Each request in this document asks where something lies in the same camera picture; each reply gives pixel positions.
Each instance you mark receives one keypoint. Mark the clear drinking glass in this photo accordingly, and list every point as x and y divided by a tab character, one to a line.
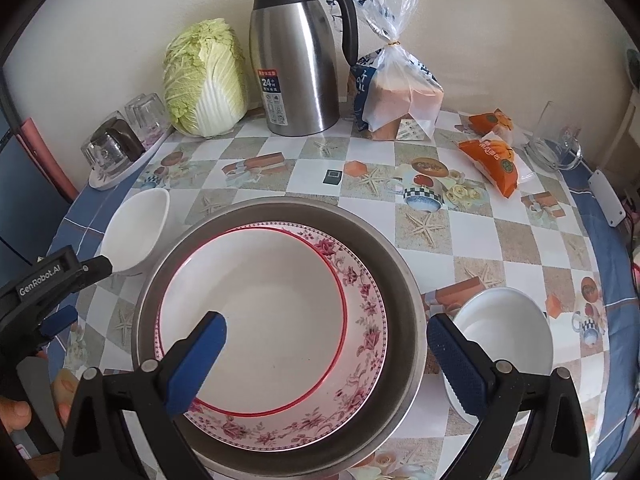
102	157
147	115

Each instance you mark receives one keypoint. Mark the tall clear glass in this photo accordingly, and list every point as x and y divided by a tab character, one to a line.
540	150

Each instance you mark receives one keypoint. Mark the red-rimmed strawberry print bowl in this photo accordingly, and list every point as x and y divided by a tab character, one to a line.
260	300

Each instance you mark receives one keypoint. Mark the blue panel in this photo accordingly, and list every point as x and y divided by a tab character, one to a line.
20	200

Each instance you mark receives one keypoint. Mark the stainless steel thermos jug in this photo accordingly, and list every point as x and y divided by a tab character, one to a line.
295	50

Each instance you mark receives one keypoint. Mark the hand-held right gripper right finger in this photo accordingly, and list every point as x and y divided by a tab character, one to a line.
452	360

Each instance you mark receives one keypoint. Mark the orange snack packet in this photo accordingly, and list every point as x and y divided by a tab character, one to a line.
492	157
487	121

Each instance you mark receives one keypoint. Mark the large white bowl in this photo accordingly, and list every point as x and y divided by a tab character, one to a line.
500	330

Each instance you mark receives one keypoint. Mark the white tray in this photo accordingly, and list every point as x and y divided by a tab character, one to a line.
117	175

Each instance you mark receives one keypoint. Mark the bagged sliced bread loaf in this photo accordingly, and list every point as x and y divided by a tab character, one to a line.
400	95

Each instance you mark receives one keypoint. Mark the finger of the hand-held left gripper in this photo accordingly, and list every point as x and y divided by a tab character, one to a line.
57	322
45	282

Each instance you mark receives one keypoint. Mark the person's left hand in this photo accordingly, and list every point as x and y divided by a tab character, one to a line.
15	415

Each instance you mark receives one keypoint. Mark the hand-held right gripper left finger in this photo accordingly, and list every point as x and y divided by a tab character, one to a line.
200	360

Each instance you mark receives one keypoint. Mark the pink board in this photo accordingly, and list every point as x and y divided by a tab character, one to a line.
40	155

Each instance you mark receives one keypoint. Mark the napa cabbage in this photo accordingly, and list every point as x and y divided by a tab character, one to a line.
200	80

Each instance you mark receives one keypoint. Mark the small white bowl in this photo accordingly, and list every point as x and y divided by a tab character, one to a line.
135	225

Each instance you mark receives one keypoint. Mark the stainless steel basin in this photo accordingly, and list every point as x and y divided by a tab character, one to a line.
390	270

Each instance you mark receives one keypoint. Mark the pink floral plate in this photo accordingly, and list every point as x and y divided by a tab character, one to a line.
365	320

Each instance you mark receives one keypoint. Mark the dark brown cup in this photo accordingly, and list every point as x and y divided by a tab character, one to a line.
125	137

